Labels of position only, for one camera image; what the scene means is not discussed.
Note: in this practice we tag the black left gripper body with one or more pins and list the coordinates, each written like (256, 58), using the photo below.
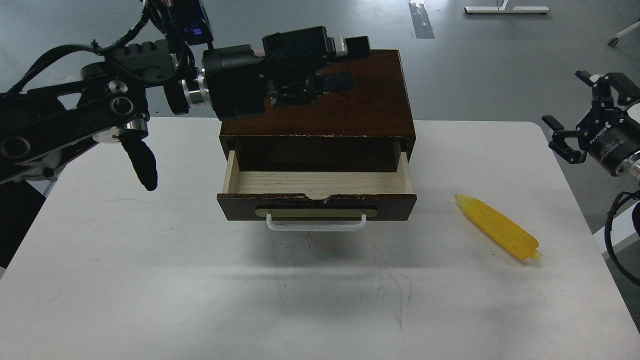
(238, 80)

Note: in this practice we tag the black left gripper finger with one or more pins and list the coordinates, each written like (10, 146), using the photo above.
(335, 82)

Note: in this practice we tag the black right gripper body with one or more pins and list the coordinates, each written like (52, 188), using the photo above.
(612, 137)

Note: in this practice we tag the wooden drawer with white handle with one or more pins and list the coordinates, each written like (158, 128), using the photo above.
(295, 184)

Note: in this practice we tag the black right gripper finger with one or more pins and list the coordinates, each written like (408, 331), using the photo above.
(558, 141)
(628, 93)

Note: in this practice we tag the dark wooden drawer cabinet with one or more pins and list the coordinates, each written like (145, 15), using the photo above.
(363, 129)

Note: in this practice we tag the white table leg base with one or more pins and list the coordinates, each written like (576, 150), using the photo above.
(505, 7)

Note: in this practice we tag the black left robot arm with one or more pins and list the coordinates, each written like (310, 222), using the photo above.
(76, 96)

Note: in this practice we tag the white chair leg with caster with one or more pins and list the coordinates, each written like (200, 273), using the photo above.
(626, 31)

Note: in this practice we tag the yellow toy corn cob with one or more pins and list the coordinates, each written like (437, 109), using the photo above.
(501, 229)

